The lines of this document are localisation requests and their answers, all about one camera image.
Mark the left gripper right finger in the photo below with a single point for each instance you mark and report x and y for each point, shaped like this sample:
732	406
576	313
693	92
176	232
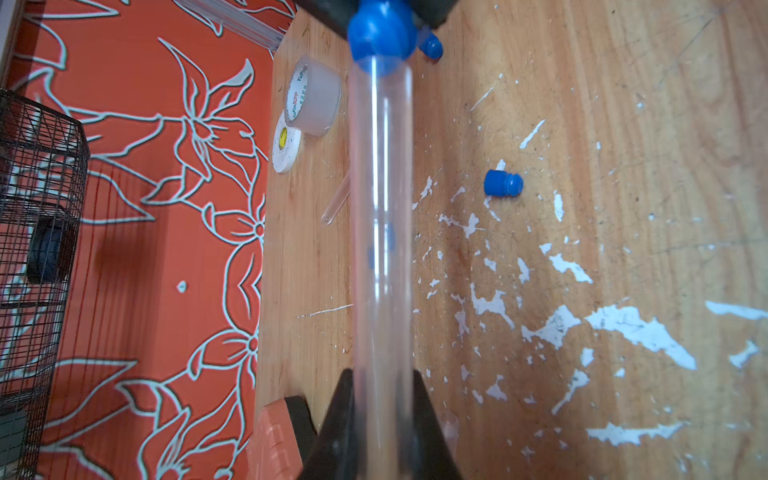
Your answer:
430	455

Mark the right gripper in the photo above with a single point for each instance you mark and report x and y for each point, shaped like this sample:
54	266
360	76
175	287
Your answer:
418	14

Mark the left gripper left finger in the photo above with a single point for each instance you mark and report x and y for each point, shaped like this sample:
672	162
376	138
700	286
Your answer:
333	454

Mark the blue stopper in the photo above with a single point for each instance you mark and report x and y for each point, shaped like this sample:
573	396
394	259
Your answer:
430	45
379	45
383	247
498	183

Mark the clear test tube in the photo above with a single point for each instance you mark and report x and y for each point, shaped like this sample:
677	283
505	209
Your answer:
337	201
381	167

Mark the orange plastic tool case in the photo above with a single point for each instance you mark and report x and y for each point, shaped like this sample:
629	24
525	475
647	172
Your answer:
282	440

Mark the clear packing tape roll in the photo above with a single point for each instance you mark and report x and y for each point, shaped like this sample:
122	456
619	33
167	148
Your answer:
313	96

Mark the white foam tape roll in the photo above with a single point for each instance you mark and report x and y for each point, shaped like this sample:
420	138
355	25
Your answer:
286	145

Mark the black round tape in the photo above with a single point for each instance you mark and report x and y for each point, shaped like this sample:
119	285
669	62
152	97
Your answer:
51	251

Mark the black wire basket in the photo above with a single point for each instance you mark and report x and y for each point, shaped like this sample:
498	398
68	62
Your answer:
44	156

